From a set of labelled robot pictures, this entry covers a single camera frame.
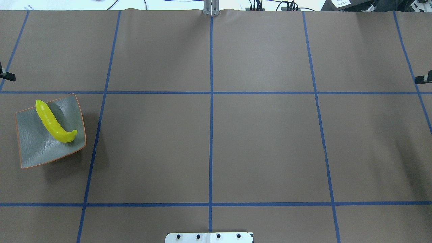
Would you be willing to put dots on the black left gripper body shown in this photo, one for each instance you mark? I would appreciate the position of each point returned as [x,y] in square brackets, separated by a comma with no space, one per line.
[7,76]

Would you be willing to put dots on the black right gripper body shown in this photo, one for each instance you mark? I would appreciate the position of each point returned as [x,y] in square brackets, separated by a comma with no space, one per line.
[424,79]

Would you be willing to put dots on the small yellow banana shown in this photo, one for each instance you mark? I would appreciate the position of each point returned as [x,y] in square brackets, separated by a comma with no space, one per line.
[52,125]

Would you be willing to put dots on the grey square plate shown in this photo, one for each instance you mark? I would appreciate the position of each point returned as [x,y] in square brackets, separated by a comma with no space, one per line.
[36,145]

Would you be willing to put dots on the grey aluminium post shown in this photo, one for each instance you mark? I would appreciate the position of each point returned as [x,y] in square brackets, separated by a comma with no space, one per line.
[211,7]

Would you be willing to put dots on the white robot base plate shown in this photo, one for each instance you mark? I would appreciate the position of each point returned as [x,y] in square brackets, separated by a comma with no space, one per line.
[210,237]

